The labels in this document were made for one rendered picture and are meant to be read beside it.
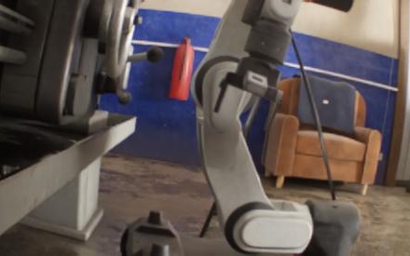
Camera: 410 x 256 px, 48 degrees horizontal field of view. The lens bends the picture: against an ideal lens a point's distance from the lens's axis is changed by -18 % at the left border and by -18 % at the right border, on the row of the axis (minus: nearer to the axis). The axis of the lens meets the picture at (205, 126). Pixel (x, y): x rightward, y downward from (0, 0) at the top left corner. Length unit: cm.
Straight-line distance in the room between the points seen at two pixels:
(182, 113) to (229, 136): 358
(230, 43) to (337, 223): 54
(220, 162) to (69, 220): 83
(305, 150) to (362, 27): 164
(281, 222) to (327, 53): 382
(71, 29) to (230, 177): 63
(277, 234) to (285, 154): 283
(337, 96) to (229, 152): 329
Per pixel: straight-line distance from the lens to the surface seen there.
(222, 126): 122
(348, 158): 426
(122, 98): 123
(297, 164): 417
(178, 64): 463
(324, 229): 135
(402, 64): 528
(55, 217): 195
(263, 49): 107
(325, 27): 504
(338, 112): 451
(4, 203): 54
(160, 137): 482
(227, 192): 129
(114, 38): 80
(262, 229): 127
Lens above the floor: 57
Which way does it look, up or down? 3 degrees down
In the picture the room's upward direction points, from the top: 8 degrees clockwise
